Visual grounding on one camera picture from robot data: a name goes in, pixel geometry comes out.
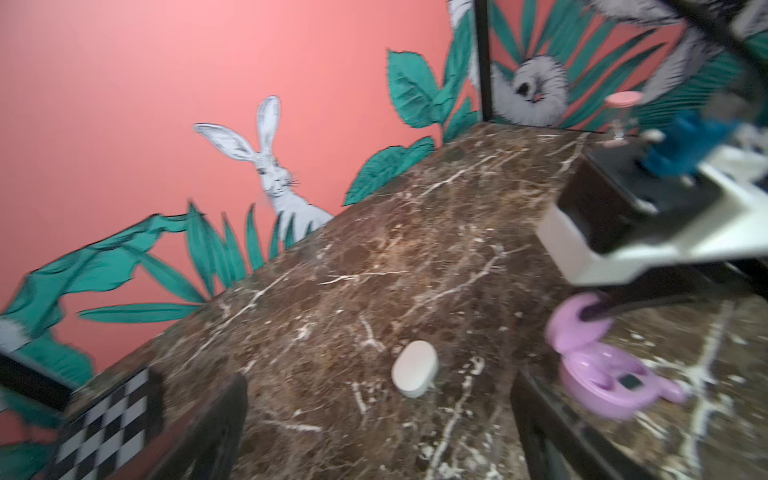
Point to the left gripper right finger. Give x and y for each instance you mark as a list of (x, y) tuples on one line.
[(556, 440)]

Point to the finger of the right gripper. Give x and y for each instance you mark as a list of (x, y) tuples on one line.
[(664, 286)]

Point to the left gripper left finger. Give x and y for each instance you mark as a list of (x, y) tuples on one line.
[(204, 443)]

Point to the pink earbud charging case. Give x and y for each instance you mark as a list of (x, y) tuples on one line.
[(604, 379)]

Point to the white earbud charging case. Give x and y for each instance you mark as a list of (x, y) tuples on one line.
[(415, 368)]

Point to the black white checkerboard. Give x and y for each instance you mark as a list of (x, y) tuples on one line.
[(104, 435)]

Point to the black left frame post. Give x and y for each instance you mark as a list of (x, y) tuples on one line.
[(26, 379)]

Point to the black frame post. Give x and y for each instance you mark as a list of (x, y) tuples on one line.
[(484, 61), (26, 379)]

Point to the black right frame post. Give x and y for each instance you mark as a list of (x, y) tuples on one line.
[(484, 61)]

